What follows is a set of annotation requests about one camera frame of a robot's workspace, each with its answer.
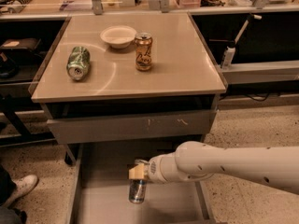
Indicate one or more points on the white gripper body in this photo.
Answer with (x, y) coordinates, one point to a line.
(154, 169)

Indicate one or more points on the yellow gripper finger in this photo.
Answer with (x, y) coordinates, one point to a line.
(139, 172)

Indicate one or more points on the silver blue redbull can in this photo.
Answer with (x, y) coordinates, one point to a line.
(137, 188)

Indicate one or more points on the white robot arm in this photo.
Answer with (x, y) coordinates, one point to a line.
(275, 167)

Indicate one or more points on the open middle grey drawer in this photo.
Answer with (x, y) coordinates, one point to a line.
(101, 194)

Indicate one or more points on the top grey drawer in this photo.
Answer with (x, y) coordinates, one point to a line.
(128, 127)

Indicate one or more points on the grey drawer cabinet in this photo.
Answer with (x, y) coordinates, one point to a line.
(183, 76)

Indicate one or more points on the crushed green soda can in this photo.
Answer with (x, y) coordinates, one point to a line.
(78, 64)

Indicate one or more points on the orange lacroix can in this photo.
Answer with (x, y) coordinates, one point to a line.
(143, 44)

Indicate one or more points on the white sneaker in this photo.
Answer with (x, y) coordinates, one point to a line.
(16, 189)

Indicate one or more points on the white paper bowl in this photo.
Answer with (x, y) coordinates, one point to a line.
(118, 37)

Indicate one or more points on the dark trouser leg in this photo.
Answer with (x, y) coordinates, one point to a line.
(7, 215)

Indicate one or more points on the black chair left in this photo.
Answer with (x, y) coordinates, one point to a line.
(15, 53)

